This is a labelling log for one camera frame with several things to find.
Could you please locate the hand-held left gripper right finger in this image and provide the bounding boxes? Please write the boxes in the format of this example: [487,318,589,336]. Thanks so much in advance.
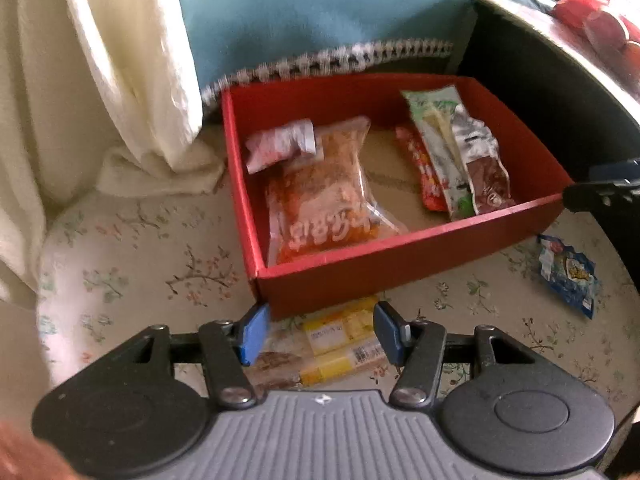
[372,301,590,409]

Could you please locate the teal blanket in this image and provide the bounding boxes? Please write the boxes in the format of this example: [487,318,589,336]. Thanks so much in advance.
[177,0,551,106]

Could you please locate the red and white snack packet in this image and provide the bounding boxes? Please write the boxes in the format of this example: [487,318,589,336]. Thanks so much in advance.
[244,119,317,175]

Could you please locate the blue snack packet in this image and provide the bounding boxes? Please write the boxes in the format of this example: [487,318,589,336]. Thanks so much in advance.
[537,234,599,320]

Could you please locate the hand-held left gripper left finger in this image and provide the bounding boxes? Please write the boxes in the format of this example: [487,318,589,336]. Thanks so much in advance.
[37,302,272,409]

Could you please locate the red cardboard box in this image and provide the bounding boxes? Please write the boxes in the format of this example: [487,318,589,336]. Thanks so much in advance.
[221,72,576,321]

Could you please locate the red orange snack packet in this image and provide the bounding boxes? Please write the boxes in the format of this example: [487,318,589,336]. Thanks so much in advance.
[395,125,451,212]

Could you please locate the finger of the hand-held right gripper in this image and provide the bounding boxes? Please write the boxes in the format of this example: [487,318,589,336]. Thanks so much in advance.
[562,180,640,214]
[587,158,640,182]

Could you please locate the silver and brown snack packet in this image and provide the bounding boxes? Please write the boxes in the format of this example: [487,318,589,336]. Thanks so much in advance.
[452,105,518,217]

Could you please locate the clear crinkled orange snack packet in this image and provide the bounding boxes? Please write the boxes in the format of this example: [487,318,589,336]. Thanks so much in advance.
[265,116,408,267]

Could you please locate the yellow snack packet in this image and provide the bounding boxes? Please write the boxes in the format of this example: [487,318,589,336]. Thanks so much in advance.
[245,296,401,388]

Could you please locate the white cloth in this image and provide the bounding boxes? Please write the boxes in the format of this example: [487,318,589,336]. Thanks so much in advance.
[0,0,226,306]

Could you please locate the dark side table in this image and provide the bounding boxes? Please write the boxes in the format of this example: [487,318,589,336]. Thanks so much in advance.
[445,0,640,281]

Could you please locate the green snack packet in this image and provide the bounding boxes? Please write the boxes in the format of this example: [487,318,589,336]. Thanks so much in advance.
[400,85,476,221]

